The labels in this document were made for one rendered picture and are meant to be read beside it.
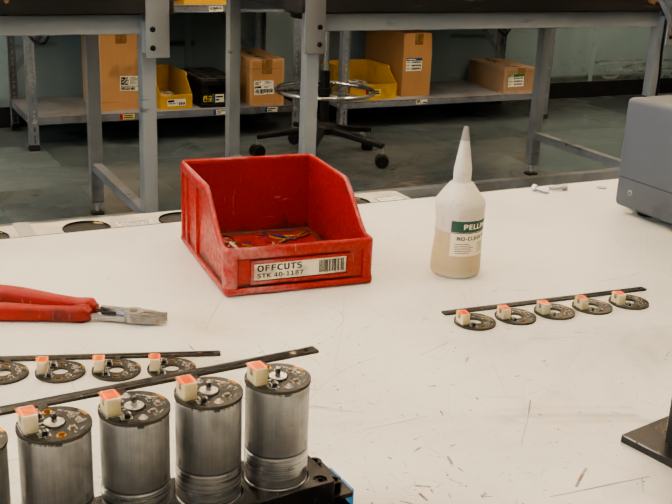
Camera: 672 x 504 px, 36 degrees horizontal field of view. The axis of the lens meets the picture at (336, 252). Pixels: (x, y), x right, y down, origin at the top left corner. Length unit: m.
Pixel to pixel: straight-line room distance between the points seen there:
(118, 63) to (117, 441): 4.08
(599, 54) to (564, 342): 5.64
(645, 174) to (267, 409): 0.53
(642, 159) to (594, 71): 5.36
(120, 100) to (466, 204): 3.82
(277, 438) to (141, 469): 0.05
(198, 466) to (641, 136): 0.56
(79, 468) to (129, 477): 0.02
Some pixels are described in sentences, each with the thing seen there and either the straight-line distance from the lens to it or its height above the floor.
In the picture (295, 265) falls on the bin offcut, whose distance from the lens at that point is 0.64.
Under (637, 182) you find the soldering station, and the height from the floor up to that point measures 0.78.
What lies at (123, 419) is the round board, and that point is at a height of 0.81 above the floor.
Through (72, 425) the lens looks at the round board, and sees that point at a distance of 0.36.
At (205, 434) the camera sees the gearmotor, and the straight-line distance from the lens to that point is 0.37.
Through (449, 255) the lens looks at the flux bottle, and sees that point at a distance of 0.68.
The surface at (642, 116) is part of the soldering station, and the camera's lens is 0.85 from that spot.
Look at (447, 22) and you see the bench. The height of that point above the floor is 0.68.
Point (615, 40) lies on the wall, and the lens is 6.27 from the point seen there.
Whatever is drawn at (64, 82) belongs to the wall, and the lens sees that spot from 4.82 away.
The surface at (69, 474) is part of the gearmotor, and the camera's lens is 0.36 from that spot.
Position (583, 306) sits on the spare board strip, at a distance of 0.65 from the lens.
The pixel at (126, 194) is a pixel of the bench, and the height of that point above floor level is 0.17.
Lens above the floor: 0.98
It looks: 19 degrees down
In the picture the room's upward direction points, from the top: 2 degrees clockwise
